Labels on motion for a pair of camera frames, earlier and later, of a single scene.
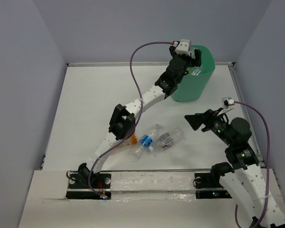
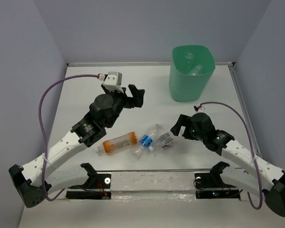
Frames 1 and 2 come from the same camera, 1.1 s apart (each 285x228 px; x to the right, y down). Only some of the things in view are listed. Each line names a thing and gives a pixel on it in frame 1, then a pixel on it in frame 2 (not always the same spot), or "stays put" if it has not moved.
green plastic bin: [192, 87] stays put
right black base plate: [204, 180] stays put
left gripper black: [191, 62] → [130, 102]
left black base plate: [79, 188] stays put
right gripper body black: [215, 124] → [187, 132]
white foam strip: [152, 181] stays put
